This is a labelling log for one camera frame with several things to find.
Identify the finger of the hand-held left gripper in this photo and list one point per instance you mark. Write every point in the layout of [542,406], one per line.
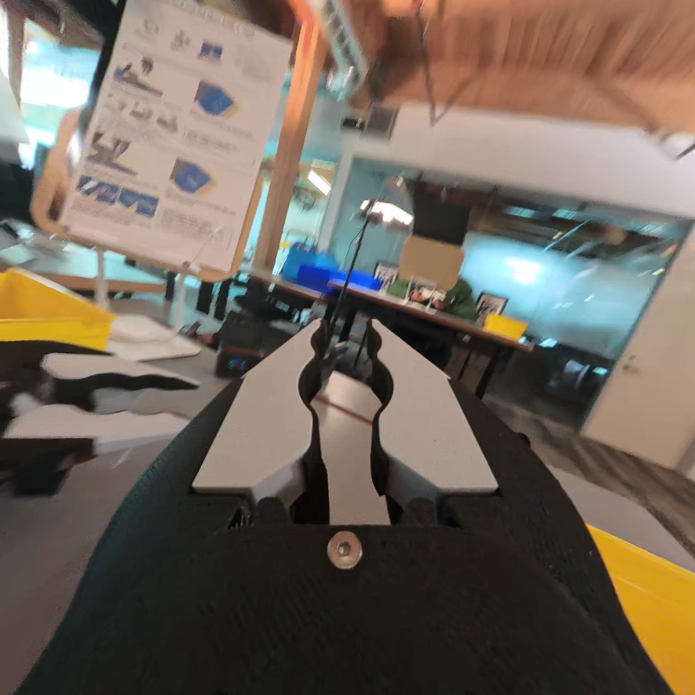
[81,426]
[103,366]

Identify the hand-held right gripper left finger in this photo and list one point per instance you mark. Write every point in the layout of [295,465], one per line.
[260,434]

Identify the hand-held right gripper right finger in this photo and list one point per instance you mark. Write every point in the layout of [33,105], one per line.
[434,434]

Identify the yellow plastic bin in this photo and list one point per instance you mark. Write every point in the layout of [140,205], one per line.
[43,315]
[651,608]

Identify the black charging case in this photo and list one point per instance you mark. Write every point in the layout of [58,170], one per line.
[239,347]

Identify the small yellow bin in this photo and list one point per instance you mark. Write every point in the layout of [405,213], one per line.
[505,324]

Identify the wooden-edged desk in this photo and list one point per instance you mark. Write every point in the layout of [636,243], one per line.
[380,304]

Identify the blue plastic bin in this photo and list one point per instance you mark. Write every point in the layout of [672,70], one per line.
[347,279]

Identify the blue plastic tote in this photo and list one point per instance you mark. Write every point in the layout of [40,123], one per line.
[301,260]

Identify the black tripod pole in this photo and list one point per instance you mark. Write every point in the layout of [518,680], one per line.
[353,260]

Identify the printed instruction sheet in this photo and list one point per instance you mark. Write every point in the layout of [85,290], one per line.
[179,135]

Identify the wooden post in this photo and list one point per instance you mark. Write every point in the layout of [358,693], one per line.
[290,163]

